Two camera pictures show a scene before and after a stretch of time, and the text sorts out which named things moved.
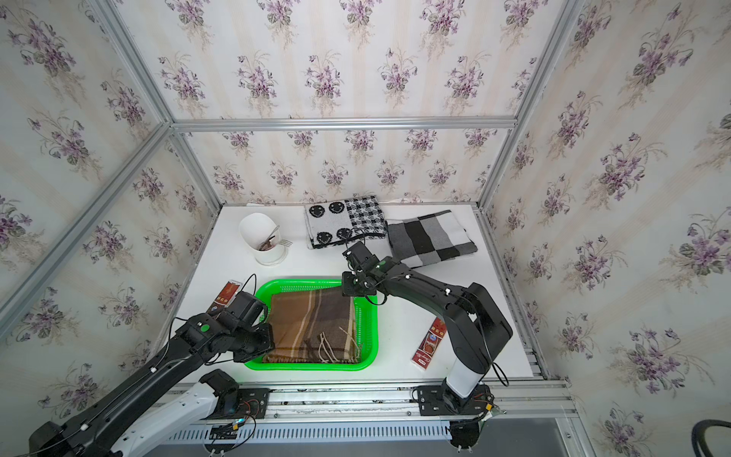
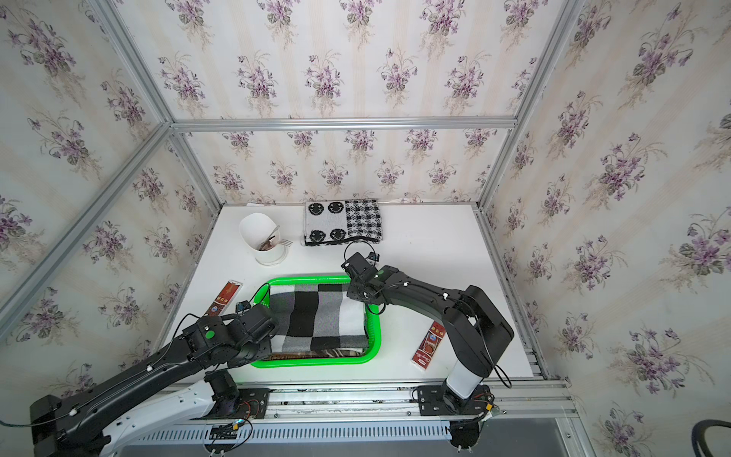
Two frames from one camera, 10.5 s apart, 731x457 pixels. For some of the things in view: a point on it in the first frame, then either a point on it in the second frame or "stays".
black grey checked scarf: (428, 239) to (315, 317)
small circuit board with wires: (226, 431) stays
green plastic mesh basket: (367, 316) stays
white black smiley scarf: (334, 223) stays
